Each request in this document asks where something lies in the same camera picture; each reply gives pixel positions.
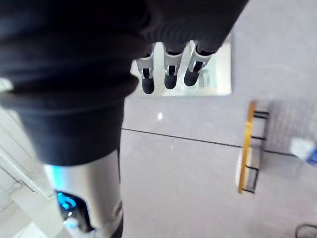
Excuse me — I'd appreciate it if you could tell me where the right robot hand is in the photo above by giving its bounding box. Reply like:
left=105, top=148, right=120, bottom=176
left=0, top=0, right=246, bottom=238

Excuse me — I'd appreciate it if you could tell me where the white ribbed panel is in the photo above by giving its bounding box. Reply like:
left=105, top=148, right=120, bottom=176
left=0, top=78, right=65, bottom=238

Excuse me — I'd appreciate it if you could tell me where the wooden shelf with black brackets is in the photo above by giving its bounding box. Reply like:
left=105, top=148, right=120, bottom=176
left=237, top=101, right=271, bottom=197

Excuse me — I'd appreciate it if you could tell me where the white and blue packet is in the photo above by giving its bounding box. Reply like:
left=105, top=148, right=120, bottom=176
left=289, top=137, right=317, bottom=166

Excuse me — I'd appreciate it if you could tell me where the wall mirror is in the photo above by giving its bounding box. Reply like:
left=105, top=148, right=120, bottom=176
left=130, top=39, right=233, bottom=97

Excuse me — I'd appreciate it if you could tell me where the black cable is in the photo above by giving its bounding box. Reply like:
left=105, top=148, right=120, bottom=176
left=295, top=222, right=317, bottom=238

